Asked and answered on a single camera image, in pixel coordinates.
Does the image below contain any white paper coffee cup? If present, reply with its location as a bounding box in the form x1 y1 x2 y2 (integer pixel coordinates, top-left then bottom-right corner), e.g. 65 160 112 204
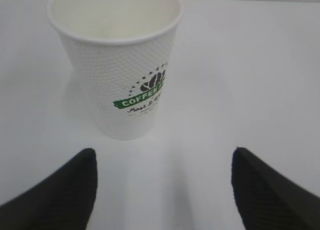
47 0 183 140

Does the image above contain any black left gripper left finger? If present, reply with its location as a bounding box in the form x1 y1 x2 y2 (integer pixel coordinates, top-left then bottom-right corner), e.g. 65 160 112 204
0 148 97 229

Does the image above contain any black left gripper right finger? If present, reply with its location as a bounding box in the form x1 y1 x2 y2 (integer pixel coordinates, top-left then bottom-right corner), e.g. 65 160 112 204
231 147 320 229

